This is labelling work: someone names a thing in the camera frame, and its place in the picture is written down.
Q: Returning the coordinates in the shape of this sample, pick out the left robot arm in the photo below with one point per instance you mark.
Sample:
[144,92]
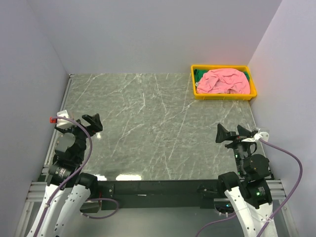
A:
[67,186]

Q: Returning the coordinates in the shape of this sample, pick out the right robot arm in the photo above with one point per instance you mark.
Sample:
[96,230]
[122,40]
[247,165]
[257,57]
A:
[247,189]

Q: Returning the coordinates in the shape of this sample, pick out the aluminium frame rail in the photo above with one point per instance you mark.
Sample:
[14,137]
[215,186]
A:
[36,191]

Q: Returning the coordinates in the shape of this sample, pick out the yellow plastic bin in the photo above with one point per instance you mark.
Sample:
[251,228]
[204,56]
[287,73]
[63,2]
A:
[242,68]

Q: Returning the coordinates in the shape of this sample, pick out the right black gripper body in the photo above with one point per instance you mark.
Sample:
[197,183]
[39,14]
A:
[237,143]

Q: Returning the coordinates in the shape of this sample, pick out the black base beam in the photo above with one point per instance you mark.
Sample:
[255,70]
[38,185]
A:
[164,194]

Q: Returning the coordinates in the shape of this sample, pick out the green t shirt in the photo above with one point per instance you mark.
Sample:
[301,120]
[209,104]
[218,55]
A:
[198,74]

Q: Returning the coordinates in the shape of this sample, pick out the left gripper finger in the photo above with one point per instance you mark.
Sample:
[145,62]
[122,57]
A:
[95,123]
[87,119]

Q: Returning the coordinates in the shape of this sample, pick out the pink t shirt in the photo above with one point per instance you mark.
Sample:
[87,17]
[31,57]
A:
[223,81]

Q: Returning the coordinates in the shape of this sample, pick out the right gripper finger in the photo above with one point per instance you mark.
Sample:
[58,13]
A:
[223,134]
[244,132]

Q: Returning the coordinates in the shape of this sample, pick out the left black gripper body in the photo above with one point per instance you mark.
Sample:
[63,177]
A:
[79,132]

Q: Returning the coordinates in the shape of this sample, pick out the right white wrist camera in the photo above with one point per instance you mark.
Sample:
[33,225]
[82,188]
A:
[261,134]

